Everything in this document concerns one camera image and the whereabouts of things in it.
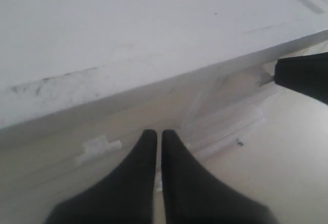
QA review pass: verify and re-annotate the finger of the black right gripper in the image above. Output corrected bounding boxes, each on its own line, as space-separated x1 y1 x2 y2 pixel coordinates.
274 52 328 104

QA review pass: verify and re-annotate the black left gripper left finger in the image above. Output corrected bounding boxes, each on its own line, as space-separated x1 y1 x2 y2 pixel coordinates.
45 129 157 223

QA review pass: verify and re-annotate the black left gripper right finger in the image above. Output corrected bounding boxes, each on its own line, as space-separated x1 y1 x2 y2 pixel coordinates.
161 130 278 223

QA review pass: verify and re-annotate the white plastic drawer cabinet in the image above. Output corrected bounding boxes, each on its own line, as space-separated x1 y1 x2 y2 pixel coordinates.
1 0 327 223

